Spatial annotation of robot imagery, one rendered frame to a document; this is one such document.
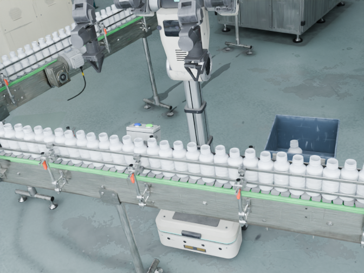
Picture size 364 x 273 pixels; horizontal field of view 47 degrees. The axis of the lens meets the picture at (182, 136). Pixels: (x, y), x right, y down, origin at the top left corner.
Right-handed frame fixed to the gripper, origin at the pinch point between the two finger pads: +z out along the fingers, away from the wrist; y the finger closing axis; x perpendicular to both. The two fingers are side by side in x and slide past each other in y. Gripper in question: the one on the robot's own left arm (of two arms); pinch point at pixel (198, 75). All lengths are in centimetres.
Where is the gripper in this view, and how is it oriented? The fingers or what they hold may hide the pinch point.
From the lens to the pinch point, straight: 165.3
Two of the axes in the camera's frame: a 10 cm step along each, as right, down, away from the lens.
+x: -9.3, -1.0, 3.7
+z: 1.3, 8.2, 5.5
